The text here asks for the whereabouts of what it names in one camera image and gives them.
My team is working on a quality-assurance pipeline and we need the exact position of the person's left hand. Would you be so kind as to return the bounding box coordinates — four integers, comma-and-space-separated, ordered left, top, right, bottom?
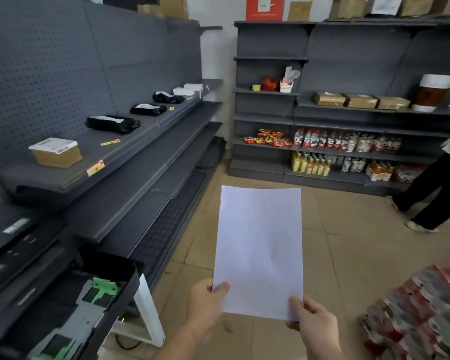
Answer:
185, 278, 231, 336

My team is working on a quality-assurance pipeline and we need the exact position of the person's right hand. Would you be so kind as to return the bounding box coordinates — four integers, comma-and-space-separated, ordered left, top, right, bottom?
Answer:
286, 296, 342, 351

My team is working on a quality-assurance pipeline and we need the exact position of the white paper sheet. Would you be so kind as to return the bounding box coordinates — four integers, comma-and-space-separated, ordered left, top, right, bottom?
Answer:
212, 185, 304, 322

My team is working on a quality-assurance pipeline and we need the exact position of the person's right forearm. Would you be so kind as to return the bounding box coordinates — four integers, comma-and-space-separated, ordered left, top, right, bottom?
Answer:
306, 345, 346, 360

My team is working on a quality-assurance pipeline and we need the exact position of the person's left forearm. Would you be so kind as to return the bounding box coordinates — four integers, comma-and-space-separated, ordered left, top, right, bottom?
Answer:
152, 323, 211, 360

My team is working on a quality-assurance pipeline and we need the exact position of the shrink-wrapped pack of bottles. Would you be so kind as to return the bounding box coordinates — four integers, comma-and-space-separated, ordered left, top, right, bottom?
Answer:
359, 264, 450, 360

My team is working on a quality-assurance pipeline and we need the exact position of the row of yellow drink bottles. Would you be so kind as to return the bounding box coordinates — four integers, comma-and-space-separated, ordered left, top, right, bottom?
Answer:
291, 151, 333, 178

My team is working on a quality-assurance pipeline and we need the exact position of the group of clear bottles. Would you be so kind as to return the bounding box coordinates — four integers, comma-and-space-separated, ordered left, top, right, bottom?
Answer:
341, 156, 367, 173

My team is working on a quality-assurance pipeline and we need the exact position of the pack of orange drink bottles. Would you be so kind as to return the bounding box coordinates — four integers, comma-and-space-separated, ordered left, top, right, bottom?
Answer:
365, 160, 395, 183

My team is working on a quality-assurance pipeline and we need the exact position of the pile of red snack packets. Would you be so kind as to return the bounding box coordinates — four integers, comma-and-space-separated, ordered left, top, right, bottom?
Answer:
241, 129, 293, 148

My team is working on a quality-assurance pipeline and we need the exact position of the row of red-label water bottles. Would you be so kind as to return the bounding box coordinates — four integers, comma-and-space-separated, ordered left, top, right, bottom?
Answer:
293, 127, 403, 154

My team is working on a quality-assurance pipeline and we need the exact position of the pack of red-label bottles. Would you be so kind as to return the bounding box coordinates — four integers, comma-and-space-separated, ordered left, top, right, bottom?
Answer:
393, 164, 425, 185

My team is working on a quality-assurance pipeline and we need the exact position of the red and yellow shelf label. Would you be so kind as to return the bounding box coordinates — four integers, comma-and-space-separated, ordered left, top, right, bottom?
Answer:
86, 159, 106, 178

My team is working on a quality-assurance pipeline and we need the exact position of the black printer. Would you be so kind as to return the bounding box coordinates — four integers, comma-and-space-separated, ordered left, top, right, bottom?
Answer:
0, 198, 144, 360

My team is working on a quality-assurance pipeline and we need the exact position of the black pouch with white label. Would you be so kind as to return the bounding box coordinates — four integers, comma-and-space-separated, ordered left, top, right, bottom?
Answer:
86, 115, 141, 135
152, 91, 186, 105
130, 103, 168, 117

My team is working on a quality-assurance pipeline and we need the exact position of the brown taped parcel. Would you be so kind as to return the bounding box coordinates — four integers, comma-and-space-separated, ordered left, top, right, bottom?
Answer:
374, 95, 412, 112
312, 91, 347, 108
344, 93, 379, 110

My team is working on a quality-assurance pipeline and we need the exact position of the white basket with bags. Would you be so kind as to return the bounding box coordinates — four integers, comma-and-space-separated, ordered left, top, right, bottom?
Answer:
279, 66, 302, 94

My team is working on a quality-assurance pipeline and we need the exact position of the cardboard box with white label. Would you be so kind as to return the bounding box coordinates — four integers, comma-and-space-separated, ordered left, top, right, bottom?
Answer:
28, 137, 84, 169

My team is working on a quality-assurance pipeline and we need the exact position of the grey pegboard shelving unit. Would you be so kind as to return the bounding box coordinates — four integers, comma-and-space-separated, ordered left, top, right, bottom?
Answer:
0, 0, 226, 291

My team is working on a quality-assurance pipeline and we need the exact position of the brown jar with white lid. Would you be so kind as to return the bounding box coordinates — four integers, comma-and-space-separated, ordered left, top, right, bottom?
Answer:
412, 74, 450, 113

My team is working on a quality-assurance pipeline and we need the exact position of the red poster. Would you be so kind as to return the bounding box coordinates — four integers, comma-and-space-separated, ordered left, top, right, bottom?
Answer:
245, 0, 286, 22

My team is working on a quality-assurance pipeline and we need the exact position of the brown envelope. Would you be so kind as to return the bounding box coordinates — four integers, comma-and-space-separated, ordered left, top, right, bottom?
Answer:
287, 0, 313, 22

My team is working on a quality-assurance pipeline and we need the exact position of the white wrapped package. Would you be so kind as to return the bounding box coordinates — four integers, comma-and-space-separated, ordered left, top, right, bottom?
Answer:
365, 0, 403, 16

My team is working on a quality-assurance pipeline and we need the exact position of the white frame stand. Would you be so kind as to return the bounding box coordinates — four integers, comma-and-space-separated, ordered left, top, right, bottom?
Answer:
110, 273, 167, 348

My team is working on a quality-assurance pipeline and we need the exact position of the black cable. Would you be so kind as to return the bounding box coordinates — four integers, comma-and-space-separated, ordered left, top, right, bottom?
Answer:
115, 333, 142, 351

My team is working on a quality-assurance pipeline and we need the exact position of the grey wall shelving unit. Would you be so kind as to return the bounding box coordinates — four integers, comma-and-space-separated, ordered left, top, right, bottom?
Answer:
228, 18, 450, 198

